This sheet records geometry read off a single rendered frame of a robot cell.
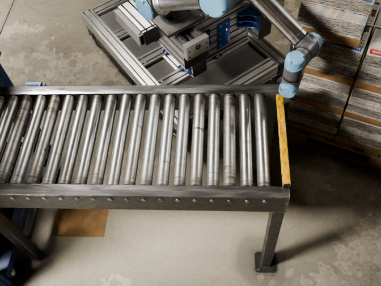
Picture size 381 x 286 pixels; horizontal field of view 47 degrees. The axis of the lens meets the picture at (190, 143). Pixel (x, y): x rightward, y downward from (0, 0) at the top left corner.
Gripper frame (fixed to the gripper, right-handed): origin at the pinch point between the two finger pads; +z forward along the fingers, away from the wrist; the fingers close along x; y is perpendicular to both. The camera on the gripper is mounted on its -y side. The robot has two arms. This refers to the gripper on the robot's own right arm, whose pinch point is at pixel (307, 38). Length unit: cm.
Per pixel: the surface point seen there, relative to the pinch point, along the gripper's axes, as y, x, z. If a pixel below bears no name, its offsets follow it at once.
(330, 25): 8.4, -8.1, 2.4
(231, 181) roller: -5, 8, -78
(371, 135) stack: -56, -44, 1
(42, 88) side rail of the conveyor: -6, 104, -63
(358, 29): 9.3, -19.5, 2.3
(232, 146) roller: -5, 13, -62
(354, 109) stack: -40, -31, 1
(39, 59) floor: -88, 188, 10
